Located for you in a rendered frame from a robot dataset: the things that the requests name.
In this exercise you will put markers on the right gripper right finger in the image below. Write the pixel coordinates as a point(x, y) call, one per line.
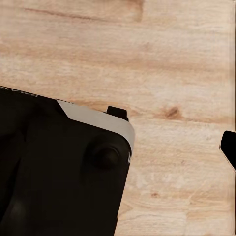
point(228, 146)

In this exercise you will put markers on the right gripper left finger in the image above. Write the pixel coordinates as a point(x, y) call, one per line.
point(12, 147)

